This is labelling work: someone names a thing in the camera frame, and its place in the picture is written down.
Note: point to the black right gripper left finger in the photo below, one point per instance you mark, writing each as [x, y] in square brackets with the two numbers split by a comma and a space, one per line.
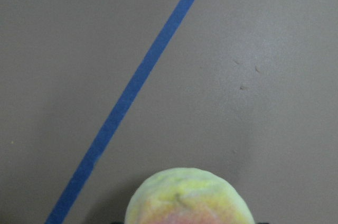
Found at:
[117, 222]

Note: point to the yellow pink peach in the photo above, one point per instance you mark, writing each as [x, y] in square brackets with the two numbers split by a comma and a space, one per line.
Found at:
[187, 195]

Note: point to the brown paper table mat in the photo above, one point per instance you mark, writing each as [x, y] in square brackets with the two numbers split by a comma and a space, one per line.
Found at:
[246, 89]

